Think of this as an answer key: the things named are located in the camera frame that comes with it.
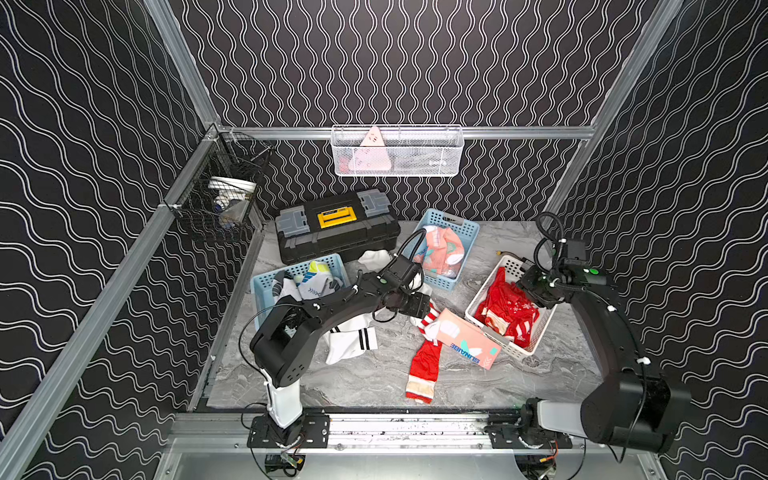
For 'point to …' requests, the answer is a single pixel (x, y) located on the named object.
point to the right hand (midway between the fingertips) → (522, 284)
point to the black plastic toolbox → (346, 225)
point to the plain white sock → (375, 260)
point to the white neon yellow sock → (317, 282)
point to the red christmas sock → (507, 311)
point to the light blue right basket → (465, 229)
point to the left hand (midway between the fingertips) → (422, 304)
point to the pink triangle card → (371, 155)
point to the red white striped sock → (425, 360)
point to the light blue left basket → (262, 289)
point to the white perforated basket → (512, 265)
